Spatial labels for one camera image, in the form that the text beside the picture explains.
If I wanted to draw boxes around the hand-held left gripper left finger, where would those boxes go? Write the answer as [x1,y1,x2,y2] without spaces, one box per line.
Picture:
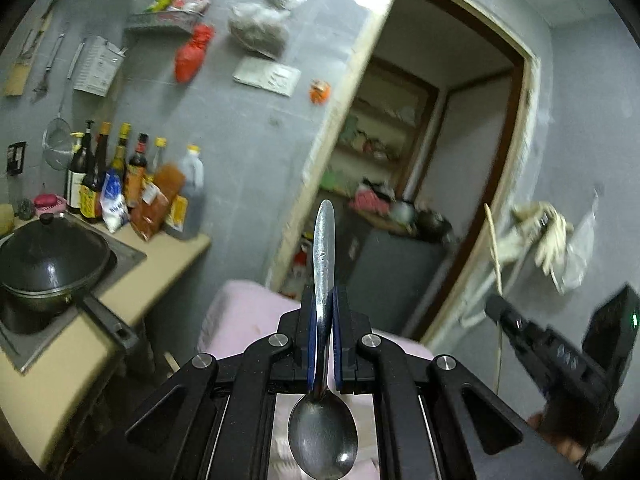
[65,290,322,480]

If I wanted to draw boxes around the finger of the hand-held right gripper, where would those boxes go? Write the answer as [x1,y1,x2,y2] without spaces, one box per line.
[485,292,593,403]

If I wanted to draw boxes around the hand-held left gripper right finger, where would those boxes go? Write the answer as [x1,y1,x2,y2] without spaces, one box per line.
[333,286,581,480]

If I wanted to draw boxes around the steel spoon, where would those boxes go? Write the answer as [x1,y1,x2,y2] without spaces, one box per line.
[287,199,360,480]

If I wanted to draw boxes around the wooden chopstick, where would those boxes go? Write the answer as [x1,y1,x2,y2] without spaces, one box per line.
[484,202,504,298]

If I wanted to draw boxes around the person's right hand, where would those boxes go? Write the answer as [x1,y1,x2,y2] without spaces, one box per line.
[527,407,601,466]

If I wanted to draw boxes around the red white bottle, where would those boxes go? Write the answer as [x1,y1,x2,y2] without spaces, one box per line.
[280,240,313,301]

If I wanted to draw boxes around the grey cabinet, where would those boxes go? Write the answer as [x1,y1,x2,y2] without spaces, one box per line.
[345,210,457,342]

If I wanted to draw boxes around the cream rubber gloves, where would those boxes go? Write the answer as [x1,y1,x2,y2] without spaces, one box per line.
[510,201,575,268]

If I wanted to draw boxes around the dark cooking pot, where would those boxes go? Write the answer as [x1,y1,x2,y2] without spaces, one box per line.
[417,207,453,243]

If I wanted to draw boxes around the pink cloth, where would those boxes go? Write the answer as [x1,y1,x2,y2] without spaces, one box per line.
[349,187,396,216]

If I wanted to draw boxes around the steel pot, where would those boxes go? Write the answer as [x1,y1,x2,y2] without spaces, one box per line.
[390,200,418,226]

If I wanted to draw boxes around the steel stove top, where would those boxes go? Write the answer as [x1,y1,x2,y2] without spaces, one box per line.
[0,210,148,373]

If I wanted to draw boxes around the orange seasoning packet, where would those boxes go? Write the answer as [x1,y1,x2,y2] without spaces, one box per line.
[131,162,187,243]

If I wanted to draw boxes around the wooden shelf cabinet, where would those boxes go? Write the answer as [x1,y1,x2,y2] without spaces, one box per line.
[320,57,441,196]

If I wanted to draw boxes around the beige kitchen counter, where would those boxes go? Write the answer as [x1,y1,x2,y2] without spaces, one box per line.
[0,230,213,467]

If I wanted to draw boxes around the white blue salt bag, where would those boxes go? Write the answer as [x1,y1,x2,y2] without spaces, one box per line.
[100,169,132,233]

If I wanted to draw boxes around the slim yellow cap bottle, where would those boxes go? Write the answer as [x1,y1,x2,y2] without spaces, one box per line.
[150,137,168,176]

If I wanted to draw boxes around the red label sauce bottle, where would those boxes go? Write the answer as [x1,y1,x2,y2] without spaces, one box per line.
[124,133,151,209]

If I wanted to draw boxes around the orange plug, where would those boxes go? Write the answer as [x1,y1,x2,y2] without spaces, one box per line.
[308,79,332,105]

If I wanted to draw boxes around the dark bottle yellow label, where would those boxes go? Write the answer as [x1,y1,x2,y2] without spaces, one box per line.
[80,121,112,224]

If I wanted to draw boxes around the yellow cap sauce bottle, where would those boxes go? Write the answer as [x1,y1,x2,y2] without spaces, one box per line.
[107,123,132,191]

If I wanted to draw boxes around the black wok with lid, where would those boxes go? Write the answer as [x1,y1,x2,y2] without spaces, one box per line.
[0,212,139,356]

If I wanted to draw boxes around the pink sponge holder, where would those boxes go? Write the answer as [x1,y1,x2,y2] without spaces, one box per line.
[34,192,68,214]

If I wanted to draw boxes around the red plastic bag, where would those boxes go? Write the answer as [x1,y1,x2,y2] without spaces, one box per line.
[174,24,216,84]

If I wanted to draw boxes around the clear bag of dried goods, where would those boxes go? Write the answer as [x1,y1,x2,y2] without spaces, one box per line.
[227,0,308,58]

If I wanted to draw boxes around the hanging steel spatula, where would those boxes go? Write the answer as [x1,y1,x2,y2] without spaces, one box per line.
[32,32,67,104]

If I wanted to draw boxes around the wooden cutting board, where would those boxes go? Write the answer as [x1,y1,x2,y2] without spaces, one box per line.
[4,0,67,97]

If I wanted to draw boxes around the beige door frame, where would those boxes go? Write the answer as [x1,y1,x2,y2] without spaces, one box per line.
[267,0,543,346]

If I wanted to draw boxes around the white wall switch panel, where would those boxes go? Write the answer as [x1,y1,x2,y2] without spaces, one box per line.
[232,56,302,97]

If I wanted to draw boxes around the hanging wire strainer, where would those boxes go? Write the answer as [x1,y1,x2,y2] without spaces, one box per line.
[42,37,87,173]

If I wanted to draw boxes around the black wall socket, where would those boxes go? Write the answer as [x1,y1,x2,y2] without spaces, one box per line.
[6,141,27,176]

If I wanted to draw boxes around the grey metal wall shelf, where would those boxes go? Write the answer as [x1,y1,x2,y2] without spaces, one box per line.
[124,10,198,37]

